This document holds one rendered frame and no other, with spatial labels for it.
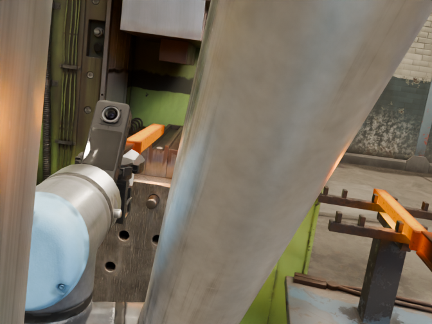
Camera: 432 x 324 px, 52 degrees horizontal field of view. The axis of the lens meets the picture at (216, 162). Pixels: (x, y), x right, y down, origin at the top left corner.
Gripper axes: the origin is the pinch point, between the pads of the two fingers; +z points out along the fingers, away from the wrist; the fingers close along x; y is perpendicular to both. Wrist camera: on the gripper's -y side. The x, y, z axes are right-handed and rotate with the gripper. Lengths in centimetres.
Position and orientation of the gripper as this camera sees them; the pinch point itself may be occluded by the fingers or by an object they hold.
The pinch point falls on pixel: (123, 150)
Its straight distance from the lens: 73.3
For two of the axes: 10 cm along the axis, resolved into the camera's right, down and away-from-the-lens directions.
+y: -1.3, 9.7, 2.2
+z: 0.2, -2.2, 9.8
